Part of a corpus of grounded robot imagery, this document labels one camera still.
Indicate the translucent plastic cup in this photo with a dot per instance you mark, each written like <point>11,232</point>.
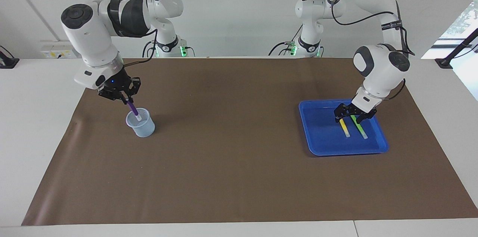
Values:
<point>143,128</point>

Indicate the white wall power outlet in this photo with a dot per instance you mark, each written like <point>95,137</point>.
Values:
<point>59,50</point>

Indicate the yellow highlighter pen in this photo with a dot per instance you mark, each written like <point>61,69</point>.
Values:
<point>345,128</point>

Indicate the brown paper table mat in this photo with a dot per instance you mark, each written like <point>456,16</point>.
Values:
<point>239,177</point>

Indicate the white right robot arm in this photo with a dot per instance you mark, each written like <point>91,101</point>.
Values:
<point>93,35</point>

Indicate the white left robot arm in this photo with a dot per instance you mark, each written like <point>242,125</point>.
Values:
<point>381,68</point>

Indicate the bright window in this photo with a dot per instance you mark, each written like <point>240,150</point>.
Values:
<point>463,24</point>

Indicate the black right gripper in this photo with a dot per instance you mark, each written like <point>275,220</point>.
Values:
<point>117,87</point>

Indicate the blue plastic tray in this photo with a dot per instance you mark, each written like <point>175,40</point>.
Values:
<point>325,136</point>

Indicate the black table clamp mount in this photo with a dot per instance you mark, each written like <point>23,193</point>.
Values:
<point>7,61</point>

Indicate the purple highlighter pen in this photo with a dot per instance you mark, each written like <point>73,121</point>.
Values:
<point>132,109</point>

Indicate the black camera stand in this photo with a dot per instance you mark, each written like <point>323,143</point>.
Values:
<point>457,50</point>

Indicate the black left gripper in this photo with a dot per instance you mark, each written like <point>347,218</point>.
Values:
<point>356,109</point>

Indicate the green highlighter pen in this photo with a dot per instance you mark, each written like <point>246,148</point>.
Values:
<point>359,126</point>

